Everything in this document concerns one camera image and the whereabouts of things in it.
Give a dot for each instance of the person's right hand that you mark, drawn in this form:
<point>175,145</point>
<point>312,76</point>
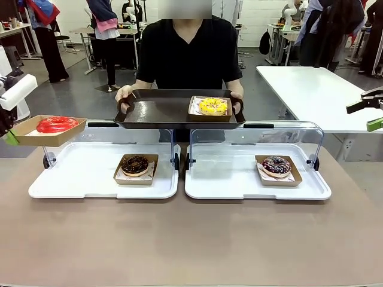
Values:
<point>124,94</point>

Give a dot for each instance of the dark donut with coloured sprinkles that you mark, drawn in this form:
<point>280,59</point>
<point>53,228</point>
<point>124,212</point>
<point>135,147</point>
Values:
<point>276,166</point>

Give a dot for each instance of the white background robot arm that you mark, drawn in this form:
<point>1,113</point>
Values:
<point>288,13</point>

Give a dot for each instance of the dark brown serving tray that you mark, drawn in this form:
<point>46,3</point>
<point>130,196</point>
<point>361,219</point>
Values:
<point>161,112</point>

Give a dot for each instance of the person's left forearm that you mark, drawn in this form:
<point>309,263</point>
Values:
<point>235,82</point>

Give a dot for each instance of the beige background table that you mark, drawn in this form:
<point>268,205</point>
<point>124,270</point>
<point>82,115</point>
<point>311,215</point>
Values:
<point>86,30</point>

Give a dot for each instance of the clear display lid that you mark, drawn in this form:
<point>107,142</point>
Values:
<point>134,134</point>
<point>299,133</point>

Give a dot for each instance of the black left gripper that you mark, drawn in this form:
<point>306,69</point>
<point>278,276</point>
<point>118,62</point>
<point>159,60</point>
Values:
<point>6,119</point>

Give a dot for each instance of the person's right forearm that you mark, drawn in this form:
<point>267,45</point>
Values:
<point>145,84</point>

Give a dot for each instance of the bystander in pink top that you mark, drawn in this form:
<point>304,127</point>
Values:
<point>106,33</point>

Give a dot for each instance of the brown cardboard donut box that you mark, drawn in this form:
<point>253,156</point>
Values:
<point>134,180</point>
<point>209,118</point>
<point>281,182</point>
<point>48,140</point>

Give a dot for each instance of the grey plastic stool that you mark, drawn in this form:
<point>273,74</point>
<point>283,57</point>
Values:
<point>13,55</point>

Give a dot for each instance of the red glazed donut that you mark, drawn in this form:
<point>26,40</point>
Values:
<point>57,124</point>

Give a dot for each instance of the black backpack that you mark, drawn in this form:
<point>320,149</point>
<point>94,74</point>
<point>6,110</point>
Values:
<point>264,43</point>

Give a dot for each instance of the yellow sprinkled donut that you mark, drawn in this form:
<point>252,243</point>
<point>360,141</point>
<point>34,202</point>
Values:
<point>212,106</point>

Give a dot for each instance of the chocolate donut with nuts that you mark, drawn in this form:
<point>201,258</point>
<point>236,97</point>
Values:
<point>134,166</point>

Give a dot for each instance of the white display tray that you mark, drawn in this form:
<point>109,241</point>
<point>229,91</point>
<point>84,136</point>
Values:
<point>227,179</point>
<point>74,191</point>

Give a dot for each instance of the white table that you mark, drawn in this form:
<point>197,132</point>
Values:
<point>314,89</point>

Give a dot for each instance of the person's left hand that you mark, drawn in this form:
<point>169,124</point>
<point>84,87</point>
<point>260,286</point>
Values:
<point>237,95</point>

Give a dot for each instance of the person torso in black shirt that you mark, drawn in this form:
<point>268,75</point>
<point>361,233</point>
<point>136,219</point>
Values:
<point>185,59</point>

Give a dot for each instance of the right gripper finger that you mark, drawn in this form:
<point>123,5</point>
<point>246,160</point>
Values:
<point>363,103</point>
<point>376,125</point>

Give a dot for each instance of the bystander in black trousers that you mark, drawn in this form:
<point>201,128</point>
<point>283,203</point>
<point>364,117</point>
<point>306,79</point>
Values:
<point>51,48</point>

